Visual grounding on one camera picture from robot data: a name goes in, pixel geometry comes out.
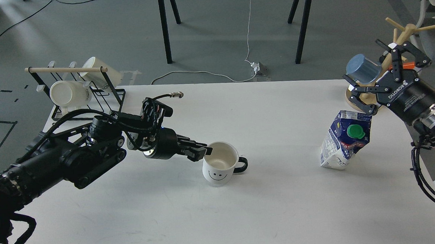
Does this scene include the white mug on rack front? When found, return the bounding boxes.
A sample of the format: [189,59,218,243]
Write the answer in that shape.
[50,81,92,115]

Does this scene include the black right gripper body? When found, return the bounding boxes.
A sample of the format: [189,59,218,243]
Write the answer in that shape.
[376,69,435,126]

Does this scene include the white smiley mug black handle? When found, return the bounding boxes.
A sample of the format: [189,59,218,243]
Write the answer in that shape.
[202,141,248,188]

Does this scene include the black floor cable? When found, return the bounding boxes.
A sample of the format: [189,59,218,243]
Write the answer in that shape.
[0,0,116,62]

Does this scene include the grey power socket box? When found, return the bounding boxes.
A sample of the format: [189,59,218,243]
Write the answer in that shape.
[250,61,268,76]

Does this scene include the white power cable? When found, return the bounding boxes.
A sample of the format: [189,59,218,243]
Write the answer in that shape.
[146,0,271,87]

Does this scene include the cream mug on rack rear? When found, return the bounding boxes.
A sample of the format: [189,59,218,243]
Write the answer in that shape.
[79,57,122,92]

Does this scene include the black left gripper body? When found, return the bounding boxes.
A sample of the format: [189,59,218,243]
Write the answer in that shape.
[143,127,189,160]

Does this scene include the black table leg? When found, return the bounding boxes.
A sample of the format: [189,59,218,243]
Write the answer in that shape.
[157,0,181,64]
[286,0,319,65]

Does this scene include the wooden mug tree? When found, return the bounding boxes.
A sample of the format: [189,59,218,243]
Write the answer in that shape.
[342,14,435,115]

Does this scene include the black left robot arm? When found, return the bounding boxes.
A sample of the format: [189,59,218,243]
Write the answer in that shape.
[0,97,213,244]

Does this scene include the orange mug on tree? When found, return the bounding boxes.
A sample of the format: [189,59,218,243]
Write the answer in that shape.
[401,62,416,69]

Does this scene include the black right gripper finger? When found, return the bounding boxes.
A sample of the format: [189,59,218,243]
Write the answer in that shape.
[342,74,391,115]
[376,39,431,83]

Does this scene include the blue white milk carton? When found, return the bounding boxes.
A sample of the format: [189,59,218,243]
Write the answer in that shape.
[320,110,372,170]

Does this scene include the black table leg left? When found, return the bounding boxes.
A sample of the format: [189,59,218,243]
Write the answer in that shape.
[157,0,181,64]

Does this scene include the black table leg right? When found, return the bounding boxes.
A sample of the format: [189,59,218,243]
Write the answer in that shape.
[286,0,319,65]

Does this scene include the blue mug on tree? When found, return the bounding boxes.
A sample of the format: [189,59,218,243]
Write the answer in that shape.
[346,54,382,84]

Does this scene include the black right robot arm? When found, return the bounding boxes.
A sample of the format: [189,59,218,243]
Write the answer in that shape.
[343,39,435,203]

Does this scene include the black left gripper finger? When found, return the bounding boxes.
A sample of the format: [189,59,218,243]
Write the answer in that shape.
[177,136,207,148]
[184,144,213,162]

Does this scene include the black wire cup rack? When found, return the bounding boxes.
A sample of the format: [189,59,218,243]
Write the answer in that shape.
[25,61,126,121]

